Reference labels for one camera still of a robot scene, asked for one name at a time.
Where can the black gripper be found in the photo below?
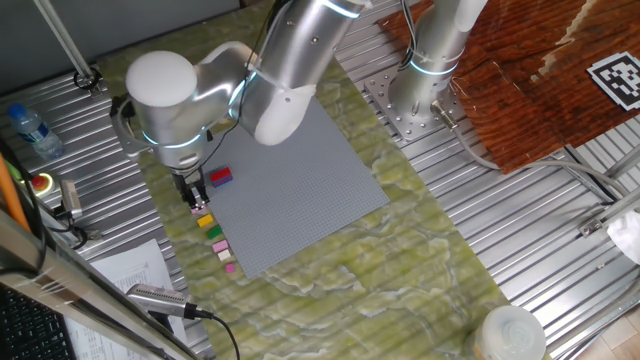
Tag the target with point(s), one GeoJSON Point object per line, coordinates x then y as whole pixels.
{"type": "Point", "coordinates": [189, 177]}

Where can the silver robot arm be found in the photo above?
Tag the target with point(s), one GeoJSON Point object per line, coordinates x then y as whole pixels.
{"type": "Point", "coordinates": [300, 50]}

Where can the yellow Lego brick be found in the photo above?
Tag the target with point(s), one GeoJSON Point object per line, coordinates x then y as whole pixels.
{"type": "Point", "coordinates": [205, 220]}

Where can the purple Lego brick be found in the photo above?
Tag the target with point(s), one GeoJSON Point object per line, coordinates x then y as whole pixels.
{"type": "Point", "coordinates": [223, 182]}

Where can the red Lego brick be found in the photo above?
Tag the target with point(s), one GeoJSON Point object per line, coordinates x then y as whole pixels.
{"type": "Point", "coordinates": [221, 174]}

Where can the green Lego brick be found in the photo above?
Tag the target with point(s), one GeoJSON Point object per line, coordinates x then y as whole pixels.
{"type": "Point", "coordinates": [214, 232]}

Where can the white Lego brick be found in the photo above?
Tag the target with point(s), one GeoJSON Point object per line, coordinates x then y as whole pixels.
{"type": "Point", "coordinates": [224, 255]}

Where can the small magenta Lego brick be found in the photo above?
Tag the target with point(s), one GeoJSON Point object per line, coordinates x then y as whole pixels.
{"type": "Point", "coordinates": [230, 268]}

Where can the grey Lego baseplate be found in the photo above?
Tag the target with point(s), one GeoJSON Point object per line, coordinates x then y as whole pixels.
{"type": "Point", "coordinates": [300, 200]}

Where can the printed paper sheet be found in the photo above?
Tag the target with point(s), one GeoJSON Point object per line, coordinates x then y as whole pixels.
{"type": "Point", "coordinates": [130, 270]}

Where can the red emergency stop button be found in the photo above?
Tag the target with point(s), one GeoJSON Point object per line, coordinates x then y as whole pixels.
{"type": "Point", "coordinates": [40, 183]}

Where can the clear plastic water bottle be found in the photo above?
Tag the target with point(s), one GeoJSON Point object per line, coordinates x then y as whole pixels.
{"type": "Point", "coordinates": [35, 132]}

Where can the orange rod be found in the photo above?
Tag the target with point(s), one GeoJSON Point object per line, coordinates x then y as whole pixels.
{"type": "Point", "coordinates": [11, 195]}

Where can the aluminium stand pole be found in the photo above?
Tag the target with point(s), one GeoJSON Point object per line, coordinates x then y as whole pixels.
{"type": "Point", "coordinates": [62, 37]}

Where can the green marble pattern mat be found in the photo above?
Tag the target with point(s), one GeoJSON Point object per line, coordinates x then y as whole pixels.
{"type": "Point", "coordinates": [375, 300]}

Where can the black keyboard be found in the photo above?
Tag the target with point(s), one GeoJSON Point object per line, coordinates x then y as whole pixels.
{"type": "Point", "coordinates": [30, 330]}

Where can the white plastic jar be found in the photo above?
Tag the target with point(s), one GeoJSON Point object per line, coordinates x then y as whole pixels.
{"type": "Point", "coordinates": [510, 335]}

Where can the white cloth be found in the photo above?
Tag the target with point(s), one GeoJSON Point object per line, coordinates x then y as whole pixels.
{"type": "Point", "coordinates": [627, 237]}

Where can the black white AprilTag marker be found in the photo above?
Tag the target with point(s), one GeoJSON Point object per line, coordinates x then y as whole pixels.
{"type": "Point", "coordinates": [617, 80]}

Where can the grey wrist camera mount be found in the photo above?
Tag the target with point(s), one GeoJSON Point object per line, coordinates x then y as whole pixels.
{"type": "Point", "coordinates": [120, 130]}

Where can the silver camera with black plug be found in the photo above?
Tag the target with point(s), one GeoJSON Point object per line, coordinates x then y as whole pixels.
{"type": "Point", "coordinates": [160, 300]}

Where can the small silver tripod camera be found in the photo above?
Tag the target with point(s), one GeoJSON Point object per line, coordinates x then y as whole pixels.
{"type": "Point", "coordinates": [71, 197]}

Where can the aluminium frame beam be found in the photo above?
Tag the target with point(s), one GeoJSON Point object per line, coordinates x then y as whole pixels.
{"type": "Point", "coordinates": [75, 295]}

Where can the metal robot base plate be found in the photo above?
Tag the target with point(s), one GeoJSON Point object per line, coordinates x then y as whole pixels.
{"type": "Point", "coordinates": [385, 100]}

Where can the aluminium profile rail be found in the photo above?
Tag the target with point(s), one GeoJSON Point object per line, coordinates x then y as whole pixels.
{"type": "Point", "coordinates": [610, 215]}

